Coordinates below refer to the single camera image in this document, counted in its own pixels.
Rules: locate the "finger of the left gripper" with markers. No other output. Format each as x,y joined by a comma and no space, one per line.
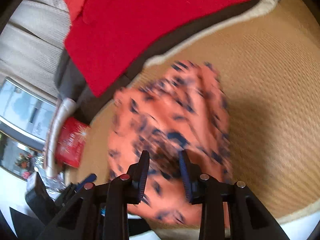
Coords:
89,179

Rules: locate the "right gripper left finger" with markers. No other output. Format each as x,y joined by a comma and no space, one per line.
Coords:
100,211

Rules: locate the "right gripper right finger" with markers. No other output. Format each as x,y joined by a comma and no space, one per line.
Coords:
248,217

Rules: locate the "orange floral small garment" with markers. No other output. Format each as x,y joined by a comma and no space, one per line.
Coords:
185,109

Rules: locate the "red gift bag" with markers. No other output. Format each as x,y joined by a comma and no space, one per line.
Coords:
71,142

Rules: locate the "white folded quilt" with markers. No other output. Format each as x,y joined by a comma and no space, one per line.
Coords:
64,109

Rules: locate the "white air conditioner unit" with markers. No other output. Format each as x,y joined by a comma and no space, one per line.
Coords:
25,115

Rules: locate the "beige curtain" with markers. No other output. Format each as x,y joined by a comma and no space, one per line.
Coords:
32,43

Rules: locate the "red cloth on headboard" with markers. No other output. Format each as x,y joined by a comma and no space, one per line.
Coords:
107,35

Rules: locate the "woven tan bed mat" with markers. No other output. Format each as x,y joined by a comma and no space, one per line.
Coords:
268,69

